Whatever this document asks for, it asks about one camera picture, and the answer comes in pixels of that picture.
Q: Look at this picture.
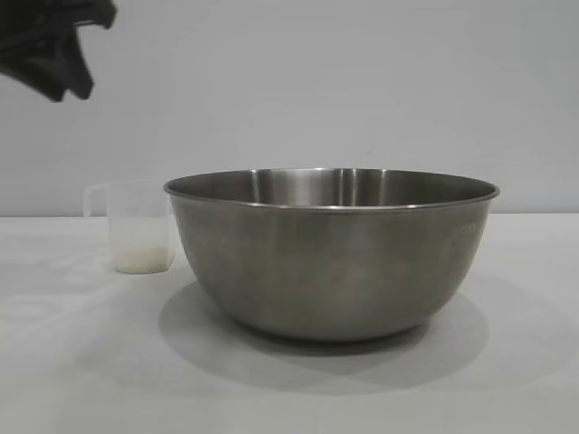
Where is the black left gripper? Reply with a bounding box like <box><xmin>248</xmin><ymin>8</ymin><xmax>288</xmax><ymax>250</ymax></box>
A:
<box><xmin>0</xmin><ymin>0</ymin><xmax>119</xmax><ymax>103</ymax></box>

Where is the clear plastic measuring cup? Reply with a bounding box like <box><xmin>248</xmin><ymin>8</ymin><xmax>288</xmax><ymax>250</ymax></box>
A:
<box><xmin>82</xmin><ymin>180</ymin><xmax>179</xmax><ymax>274</ymax></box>

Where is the stainless steel mixing bowl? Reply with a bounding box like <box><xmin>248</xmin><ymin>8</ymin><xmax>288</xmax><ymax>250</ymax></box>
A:
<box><xmin>162</xmin><ymin>166</ymin><xmax>502</xmax><ymax>343</ymax></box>

